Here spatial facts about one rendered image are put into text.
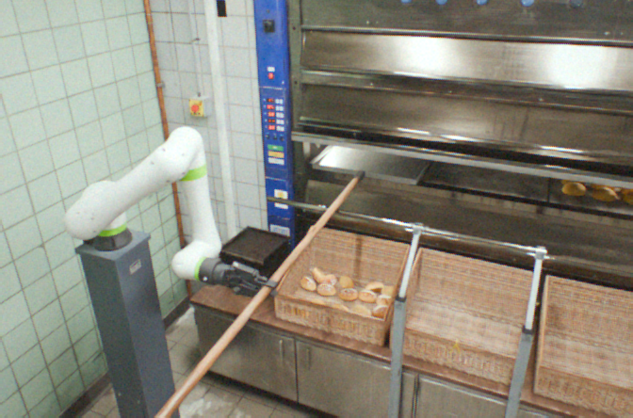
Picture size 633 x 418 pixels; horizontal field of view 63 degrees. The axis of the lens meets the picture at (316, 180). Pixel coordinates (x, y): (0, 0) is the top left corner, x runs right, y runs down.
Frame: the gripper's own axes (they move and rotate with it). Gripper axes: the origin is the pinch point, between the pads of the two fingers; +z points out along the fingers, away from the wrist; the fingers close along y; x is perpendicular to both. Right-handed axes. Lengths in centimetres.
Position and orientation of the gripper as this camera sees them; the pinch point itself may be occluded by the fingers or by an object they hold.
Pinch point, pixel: (267, 287)
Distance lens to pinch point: 182.3
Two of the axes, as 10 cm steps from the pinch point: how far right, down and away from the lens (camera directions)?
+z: 9.1, 1.7, -3.8
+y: 0.1, 9.0, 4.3
